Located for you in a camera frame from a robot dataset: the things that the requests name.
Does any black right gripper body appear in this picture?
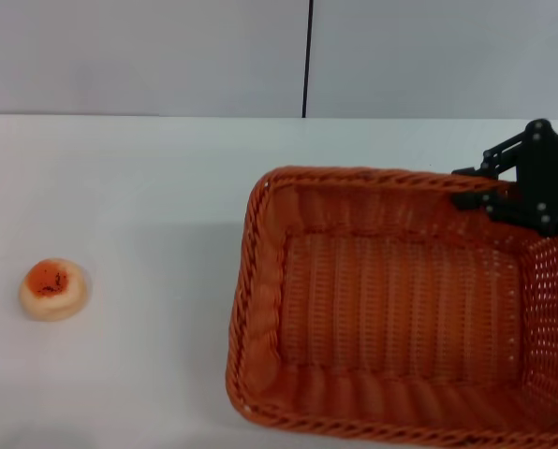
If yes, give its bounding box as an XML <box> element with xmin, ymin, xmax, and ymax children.
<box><xmin>514</xmin><ymin>118</ymin><xmax>558</xmax><ymax>238</ymax></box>

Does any black vertical wall strip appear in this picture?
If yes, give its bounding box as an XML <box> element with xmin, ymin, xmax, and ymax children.
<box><xmin>301</xmin><ymin>0</ymin><xmax>316</xmax><ymax>119</ymax></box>

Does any orange woven wicker basket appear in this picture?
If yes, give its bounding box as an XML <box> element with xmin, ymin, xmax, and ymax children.
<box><xmin>225</xmin><ymin>166</ymin><xmax>558</xmax><ymax>449</ymax></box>

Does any round bun with orange glaze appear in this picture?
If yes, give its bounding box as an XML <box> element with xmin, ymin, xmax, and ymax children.
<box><xmin>18</xmin><ymin>257</ymin><xmax>91</xmax><ymax>323</ymax></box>

